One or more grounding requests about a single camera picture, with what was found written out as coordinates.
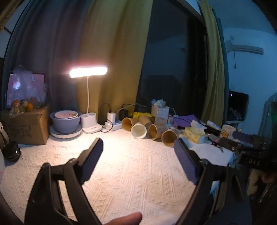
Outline white tube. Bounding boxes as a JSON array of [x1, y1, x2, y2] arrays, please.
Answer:
[[205, 120, 222, 131]]

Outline brown paper cup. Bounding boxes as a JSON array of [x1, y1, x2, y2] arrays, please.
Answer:
[[122, 117, 138, 131], [161, 129, 180, 147], [148, 124, 163, 141], [138, 115, 155, 128]]

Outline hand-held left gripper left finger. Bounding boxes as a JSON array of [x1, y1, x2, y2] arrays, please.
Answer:
[[24, 138, 104, 225]]

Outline cardboard box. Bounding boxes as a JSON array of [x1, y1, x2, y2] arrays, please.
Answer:
[[1, 106, 51, 146]]

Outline white mug with yellow cartoon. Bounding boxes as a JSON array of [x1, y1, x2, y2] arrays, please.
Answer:
[[220, 124, 236, 140]]

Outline white woven basket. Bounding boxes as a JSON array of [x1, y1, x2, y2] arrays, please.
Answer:
[[151, 105, 170, 121]]

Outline clear plastic cup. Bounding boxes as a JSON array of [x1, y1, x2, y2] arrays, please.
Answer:
[[154, 117, 168, 133]]

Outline narrow yellow curtain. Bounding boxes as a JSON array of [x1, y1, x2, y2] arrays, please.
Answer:
[[198, 0, 227, 128]]

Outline wide yellow curtain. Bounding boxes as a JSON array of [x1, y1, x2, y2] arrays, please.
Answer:
[[77, 0, 153, 126]]

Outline white air conditioner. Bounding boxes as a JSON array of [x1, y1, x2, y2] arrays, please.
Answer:
[[226, 44, 264, 55]]

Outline person's right hand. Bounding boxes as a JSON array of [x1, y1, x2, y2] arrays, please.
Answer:
[[261, 172, 277, 185]]

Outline white plate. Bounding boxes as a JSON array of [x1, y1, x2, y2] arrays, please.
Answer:
[[49, 124, 83, 139]]

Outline yellow tissue pack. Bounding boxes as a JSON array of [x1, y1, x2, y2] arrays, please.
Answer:
[[184, 120, 207, 144]]

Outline white power strip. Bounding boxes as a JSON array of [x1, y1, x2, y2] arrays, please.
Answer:
[[104, 121, 124, 131]]

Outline black round lids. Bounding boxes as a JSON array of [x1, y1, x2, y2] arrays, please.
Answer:
[[3, 141, 21, 162]]

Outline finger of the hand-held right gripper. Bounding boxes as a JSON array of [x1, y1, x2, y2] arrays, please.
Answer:
[[217, 137, 241, 154]]

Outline blue bowl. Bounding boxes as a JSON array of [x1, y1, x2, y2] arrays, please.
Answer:
[[50, 111, 83, 133]]

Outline white paper cup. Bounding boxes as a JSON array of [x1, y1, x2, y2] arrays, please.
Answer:
[[131, 122, 148, 139]]

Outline clear bag of fruit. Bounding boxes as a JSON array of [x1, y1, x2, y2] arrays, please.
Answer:
[[10, 65, 48, 115]]

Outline black monitor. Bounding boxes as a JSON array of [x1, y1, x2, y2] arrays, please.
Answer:
[[228, 90, 249, 122]]

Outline pink bowl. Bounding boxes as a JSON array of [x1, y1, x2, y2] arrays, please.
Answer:
[[55, 110, 78, 119]]

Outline person's left hand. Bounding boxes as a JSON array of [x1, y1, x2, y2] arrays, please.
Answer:
[[101, 212, 143, 225]]

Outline yellow cloth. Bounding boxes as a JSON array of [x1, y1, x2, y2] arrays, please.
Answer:
[[132, 111, 152, 120]]

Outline grey-blue curtain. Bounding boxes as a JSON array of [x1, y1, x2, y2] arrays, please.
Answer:
[[4, 0, 92, 127]]

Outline black cable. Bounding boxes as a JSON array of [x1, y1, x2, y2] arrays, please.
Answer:
[[100, 103, 113, 133]]

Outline white desk lamp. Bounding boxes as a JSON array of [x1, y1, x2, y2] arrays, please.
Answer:
[[69, 66, 109, 134]]

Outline dark window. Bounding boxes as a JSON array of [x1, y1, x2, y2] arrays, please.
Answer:
[[136, 0, 208, 122]]

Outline purple cloth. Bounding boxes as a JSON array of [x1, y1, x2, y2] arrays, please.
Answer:
[[173, 115, 200, 128]]

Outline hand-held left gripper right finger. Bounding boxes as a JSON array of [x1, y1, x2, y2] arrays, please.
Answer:
[[174, 138, 230, 225]]

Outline white textured tablecloth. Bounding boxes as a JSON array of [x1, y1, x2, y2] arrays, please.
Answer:
[[0, 128, 234, 225]]

